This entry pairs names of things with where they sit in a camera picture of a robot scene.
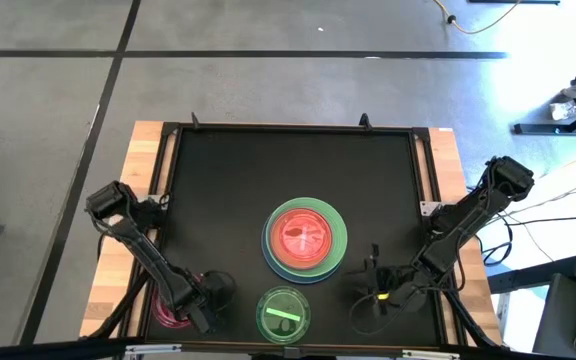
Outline grey cable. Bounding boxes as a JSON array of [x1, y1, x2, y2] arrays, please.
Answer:
[[497, 167, 576, 217]]

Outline large green plastic plate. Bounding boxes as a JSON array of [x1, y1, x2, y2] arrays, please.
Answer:
[[262, 196, 349, 280]]

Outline black desk foot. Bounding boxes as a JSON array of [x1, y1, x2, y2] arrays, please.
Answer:
[[512, 112, 576, 137]]

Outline yellow floor cable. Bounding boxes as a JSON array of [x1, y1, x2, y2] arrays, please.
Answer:
[[433, 0, 522, 36]]

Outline large blue plastic plate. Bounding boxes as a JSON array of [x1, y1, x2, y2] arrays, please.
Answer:
[[260, 219, 342, 285]]

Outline black power cable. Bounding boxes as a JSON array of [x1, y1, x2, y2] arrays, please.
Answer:
[[480, 213, 576, 267]]

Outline small clear red plate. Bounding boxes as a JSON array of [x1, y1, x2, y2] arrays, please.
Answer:
[[270, 208, 334, 270]]

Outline wooden table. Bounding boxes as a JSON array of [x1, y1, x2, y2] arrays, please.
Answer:
[[78, 119, 503, 347]]

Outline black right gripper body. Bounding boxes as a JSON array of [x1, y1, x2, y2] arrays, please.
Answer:
[[365, 266, 415, 312]]

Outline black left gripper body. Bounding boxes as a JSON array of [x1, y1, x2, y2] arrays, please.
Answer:
[[170, 279, 210, 321]]

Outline pink bowl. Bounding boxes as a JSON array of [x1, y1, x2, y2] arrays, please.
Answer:
[[150, 287, 194, 330]]

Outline black table mat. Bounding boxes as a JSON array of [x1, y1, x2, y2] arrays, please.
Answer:
[[170, 127, 444, 347]]

